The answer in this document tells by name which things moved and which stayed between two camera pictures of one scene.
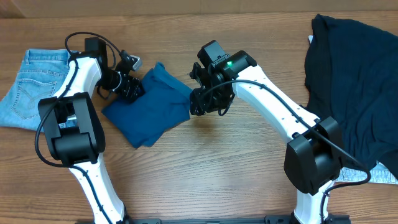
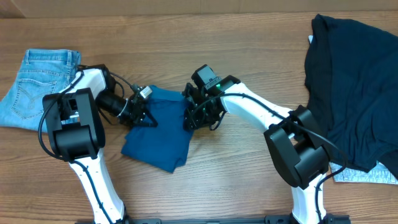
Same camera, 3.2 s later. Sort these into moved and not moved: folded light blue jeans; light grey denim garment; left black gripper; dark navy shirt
Moved: left black gripper
Not moved: folded light blue jeans; light grey denim garment; dark navy shirt
